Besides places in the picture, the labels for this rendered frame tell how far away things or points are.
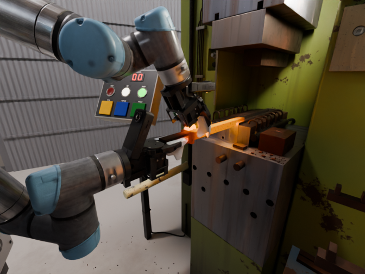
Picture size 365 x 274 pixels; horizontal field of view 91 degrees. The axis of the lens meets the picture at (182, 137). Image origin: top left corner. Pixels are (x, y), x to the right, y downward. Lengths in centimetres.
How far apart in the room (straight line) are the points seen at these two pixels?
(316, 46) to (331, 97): 42
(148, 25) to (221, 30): 41
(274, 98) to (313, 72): 21
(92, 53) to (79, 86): 251
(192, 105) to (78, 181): 31
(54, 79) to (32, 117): 54
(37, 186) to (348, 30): 83
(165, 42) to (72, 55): 20
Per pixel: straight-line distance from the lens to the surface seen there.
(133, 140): 41
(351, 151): 80
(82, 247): 45
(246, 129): 71
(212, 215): 91
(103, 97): 110
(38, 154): 304
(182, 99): 48
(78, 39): 29
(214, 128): 62
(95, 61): 29
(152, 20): 42
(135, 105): 95
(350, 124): 78
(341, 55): 75
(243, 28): 73
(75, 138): 292
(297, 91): 114
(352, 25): 76
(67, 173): 37
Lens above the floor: 118
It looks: 19 degrees down
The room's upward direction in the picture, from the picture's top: straight up
